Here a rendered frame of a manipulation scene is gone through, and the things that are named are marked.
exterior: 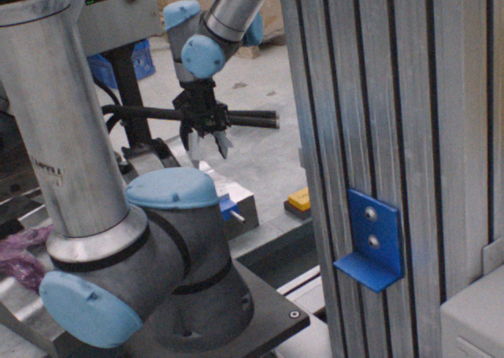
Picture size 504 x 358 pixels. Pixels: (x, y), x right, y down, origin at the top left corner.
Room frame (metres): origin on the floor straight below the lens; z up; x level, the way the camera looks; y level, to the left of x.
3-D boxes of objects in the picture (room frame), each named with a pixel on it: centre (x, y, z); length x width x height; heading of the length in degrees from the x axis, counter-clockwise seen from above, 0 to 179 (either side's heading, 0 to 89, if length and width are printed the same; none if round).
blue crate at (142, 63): (5.29, 0.93, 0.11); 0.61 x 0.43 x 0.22; 39
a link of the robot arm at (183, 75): (1.34, 0.07, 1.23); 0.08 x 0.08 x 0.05
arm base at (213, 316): (0.78, 0.11, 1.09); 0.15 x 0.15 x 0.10
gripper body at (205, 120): (1.33, 0.07, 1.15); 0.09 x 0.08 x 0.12; 28
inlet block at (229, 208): (1.32, 0.07, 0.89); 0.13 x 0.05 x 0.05; 28
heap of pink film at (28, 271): (1.30, 0.50, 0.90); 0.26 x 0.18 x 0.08; 45
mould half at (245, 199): (1.53, 0.23, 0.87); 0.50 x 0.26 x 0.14; 27
